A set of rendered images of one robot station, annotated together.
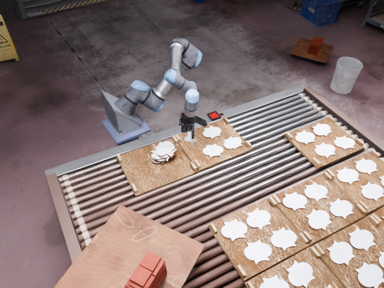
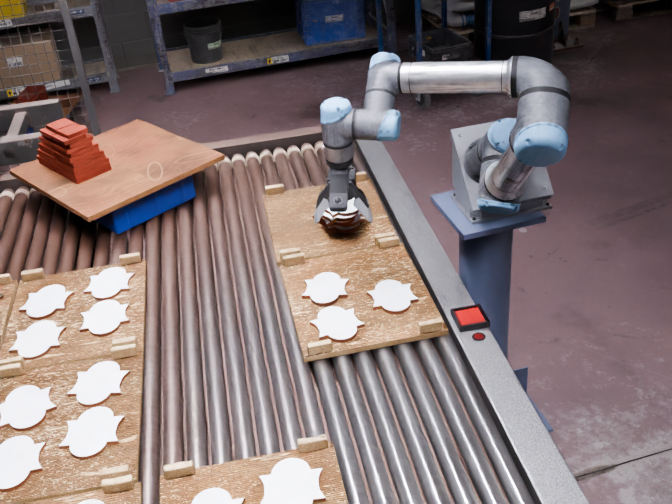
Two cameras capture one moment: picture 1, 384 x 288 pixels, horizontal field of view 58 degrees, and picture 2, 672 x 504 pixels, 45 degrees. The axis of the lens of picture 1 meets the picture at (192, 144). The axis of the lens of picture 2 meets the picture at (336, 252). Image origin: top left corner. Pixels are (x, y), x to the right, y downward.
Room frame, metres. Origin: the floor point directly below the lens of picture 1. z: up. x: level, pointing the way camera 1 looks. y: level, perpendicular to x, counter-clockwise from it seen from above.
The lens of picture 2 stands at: (2.26, -1.71, 2.13)
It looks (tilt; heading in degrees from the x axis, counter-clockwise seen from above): 32 degrees down; 111
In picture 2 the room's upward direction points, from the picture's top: 5 degrees counter-clockwise
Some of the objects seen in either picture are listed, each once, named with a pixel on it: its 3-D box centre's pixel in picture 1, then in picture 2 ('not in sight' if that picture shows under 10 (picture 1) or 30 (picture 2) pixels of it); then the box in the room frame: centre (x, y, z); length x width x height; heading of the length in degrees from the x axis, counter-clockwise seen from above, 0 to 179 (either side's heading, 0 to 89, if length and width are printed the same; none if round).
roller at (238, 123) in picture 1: (202, 136); (400, 294); (1.79, -0.07, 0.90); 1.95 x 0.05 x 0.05; 119
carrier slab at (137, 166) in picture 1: (156, 164); (326, 218); (1.49, 0.22, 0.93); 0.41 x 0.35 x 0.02; 118
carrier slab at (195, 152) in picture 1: (212, 143); (357, 297); (1.69, -0.14, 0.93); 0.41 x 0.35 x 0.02; 120
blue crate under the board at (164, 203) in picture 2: not in sight; (129, 188); (0.81, 0.22, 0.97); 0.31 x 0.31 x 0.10; 64
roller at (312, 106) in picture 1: (208, 145); (363, 301); (1.70, -0.12, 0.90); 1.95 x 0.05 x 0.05; 119
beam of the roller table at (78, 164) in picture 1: (193, 127); (445, 291); (1.89, -0.01, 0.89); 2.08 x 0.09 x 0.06; 119
